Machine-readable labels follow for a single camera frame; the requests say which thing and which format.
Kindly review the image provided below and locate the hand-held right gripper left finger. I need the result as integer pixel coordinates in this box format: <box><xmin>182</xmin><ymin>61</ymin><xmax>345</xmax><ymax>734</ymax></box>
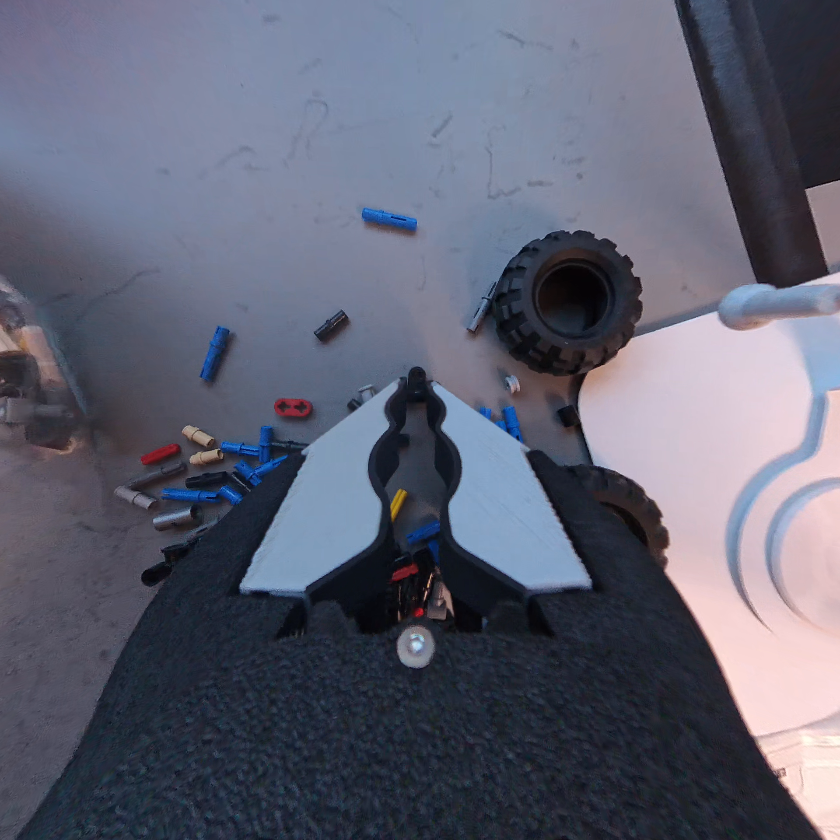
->
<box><xmin>239</xmin><ymin>371</ymin><xmax>421</xmax><ymax>602</ymax></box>

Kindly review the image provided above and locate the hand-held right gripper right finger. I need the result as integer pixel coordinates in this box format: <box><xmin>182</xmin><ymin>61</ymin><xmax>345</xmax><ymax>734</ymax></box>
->
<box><xmin>418</xmin><ymin>374</ymin><xmax>594</xmax><ymax>594</ymax></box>

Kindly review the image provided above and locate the pile of small toy parts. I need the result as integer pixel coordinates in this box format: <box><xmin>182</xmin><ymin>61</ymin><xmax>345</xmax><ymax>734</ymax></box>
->
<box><xmin>112</xmin><ymin>394</ymin><xmax>526</xmax><ymax>624</ymax></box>

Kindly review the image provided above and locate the clear plastic bag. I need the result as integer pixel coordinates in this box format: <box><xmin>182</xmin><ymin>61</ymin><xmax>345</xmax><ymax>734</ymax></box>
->
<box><xmin>0</xmin><ymin>276</ymin><xmax>90</xmax><ymax>454</ymax></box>

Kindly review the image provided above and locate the grey desk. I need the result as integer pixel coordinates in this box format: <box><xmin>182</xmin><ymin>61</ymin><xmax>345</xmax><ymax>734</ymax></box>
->
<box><xmin>0</xmin><ymin>0</ymin><xmax>788</xmax><ymax>840</ymax></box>

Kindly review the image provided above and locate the black toy tire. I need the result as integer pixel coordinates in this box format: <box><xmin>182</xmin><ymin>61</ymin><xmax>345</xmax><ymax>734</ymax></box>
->
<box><xmin>494</xmin><ymin>231</ymin><xmax>644</xmax><ymax>378</ymax></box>
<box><xmin>567</xmin><ymin>464</ymin><xmax>670</xmax><ymax>568</ymax></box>

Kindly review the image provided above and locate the blue toy pin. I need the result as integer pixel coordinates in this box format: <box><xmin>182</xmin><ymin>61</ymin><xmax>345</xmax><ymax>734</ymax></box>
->
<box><xmin>199</xmin><ymin>326</ymin><xmax>232</xmax><ymax>384</ymax></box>
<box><xmin>361</xmin><ymin>208</ymin><xmax>420</xmax><ymax>233</ymax></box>

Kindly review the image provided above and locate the grey toy pin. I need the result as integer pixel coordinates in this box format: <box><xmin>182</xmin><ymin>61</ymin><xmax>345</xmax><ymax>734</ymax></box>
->
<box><xmin>468</xmin><ymin>281</ymin><xmax>501</xmax><ymax>334</ymax></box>

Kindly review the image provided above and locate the white booklet stand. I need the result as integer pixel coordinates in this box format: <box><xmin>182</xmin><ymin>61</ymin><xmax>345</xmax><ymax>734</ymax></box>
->
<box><xmin>578</xmin><ymin>269</ymin><xmax>840</xmax><ymax>736</ymax></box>

